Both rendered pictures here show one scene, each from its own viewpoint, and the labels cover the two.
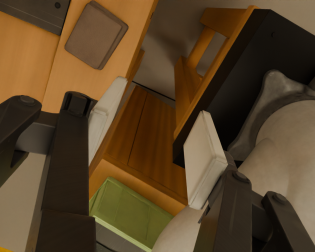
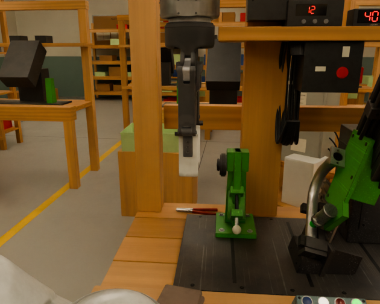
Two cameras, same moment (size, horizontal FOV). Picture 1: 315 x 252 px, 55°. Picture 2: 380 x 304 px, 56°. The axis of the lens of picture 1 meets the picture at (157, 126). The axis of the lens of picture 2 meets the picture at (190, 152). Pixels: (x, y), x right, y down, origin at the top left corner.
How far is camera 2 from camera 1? 58 cm
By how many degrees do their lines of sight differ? 79
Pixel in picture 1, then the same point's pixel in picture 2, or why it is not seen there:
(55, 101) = not seen: hidden behind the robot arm
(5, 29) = (165, 269)
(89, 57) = (164, 296)
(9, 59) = (145, 272)
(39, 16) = (181, 278)
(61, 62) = (152, 292)
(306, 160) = not seen: outside the picture
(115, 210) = not seen: outside the picture
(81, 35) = (178, 290)
